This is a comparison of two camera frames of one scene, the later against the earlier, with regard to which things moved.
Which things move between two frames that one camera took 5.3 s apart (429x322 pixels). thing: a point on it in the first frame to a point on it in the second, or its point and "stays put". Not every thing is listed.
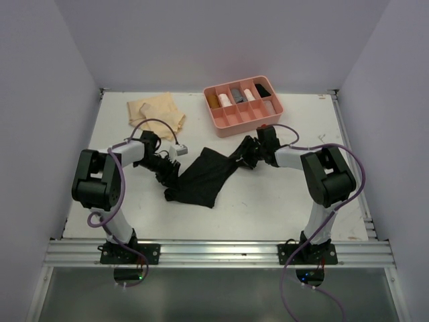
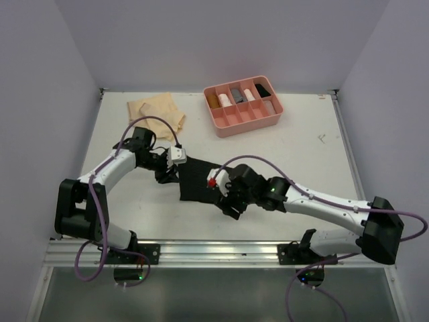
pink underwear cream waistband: x=270 y=109 stays put
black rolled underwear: x=262 y=92 stays put
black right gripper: x=247 y=159 to x=225 y=202
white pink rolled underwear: x=224 y=100 stays put
